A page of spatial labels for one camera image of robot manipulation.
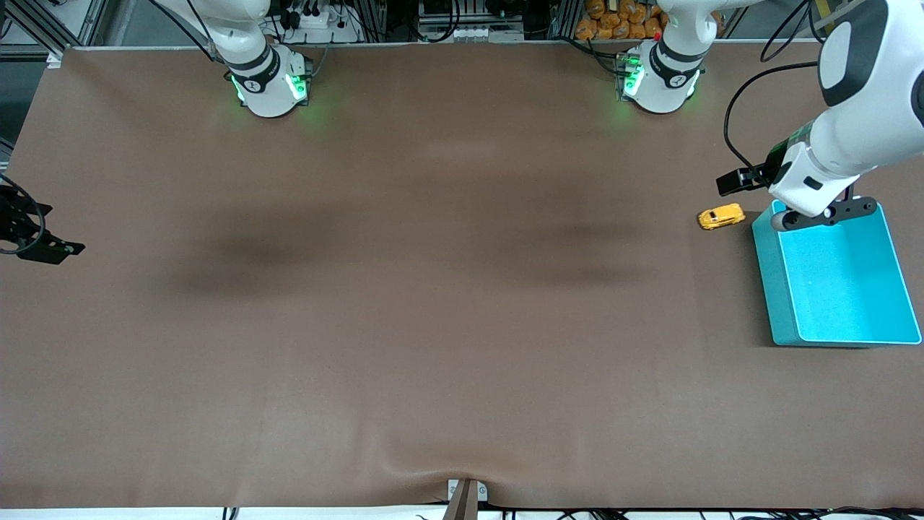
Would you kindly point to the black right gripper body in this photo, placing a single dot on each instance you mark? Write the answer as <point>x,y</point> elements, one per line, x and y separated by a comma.
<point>16,225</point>

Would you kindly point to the yellow beetle toy car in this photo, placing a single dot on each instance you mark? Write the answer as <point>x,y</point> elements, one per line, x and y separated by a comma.
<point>722,217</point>

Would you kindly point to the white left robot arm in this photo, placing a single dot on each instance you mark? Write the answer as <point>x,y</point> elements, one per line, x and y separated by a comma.
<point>859,123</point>

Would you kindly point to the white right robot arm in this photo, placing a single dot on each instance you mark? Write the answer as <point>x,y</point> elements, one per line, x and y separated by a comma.
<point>267,94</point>

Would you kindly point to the teal plastic storage bin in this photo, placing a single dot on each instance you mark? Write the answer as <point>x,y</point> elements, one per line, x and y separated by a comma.
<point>844,289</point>

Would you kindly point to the pile of orange objects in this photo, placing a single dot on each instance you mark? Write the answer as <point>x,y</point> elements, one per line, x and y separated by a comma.
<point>613,25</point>

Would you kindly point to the brown table cover mat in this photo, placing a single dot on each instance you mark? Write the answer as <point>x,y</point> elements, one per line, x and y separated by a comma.
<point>462,289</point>

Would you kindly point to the white terminal block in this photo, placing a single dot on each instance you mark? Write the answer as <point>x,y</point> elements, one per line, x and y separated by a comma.
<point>469,33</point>

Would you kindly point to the aluminium equipment rack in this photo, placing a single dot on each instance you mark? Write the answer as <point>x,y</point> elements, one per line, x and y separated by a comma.
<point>433,22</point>

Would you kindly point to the white power strip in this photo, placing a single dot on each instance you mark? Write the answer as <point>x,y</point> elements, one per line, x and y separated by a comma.
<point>325,32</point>

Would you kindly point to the aluminium frame rail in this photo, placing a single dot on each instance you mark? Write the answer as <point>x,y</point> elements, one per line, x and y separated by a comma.
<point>29,50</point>

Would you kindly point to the silver camera mount bracket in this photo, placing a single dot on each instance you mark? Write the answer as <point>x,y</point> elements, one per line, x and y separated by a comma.
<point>465,502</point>

